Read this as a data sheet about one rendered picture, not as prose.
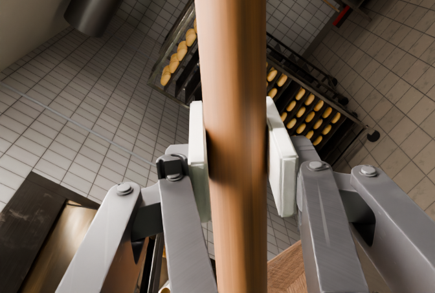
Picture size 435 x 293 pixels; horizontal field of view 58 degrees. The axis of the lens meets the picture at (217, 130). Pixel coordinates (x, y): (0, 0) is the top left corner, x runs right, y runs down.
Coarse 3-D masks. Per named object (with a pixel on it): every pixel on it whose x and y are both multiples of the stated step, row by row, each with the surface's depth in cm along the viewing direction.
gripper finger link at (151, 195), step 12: (180, 144) 19; (144, 192) 15; (156, 192) 15; (144, 204) 14; (156, 204) 15; (144, 216) 15; (156, 216) 15; (132, 228) 15; (144, 228) 15; (156, 228) 15; (132, 240) 15
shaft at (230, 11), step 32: (224, 0) 15; (256, 0) 16; (224, 32) 16; (256, 32) 16; (224, 64) 16; (256, 64) 17; (224, 96) 17; (256, 96) 17; (224, 128) 18; (256, 128) 18; (224, 160) 18; (256, 160) 19; (224, 192) 19; (256, 192) 19; (224, 224) 20; (256, 224) 20; (224, 256) 21; (256, 256) 21; (224, 288) 22; (256, 288) 22
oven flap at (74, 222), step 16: (64, 208) 192; (80, 208) 194; (64, 224) 182; (80, 224) 185; (48, 240) 172; (64, 240) 174; (80, 240) 176; (48, 256) 164; (64, 256) 166; (32, 272) 155; (48, 272) 157; (64, 272) 159; (32, 288) 149; (48, 288) 150
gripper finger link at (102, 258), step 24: (120, 192) 14; (96, 216) 13; (120, 216) 13; (96, 240) 12; (120, 240) 12; (144, 240) 15; (72, 264) 11; (96, 264) 11; (120, 264) 12; (72, 288) 10; (96, 288) 10; (120, 288) 12
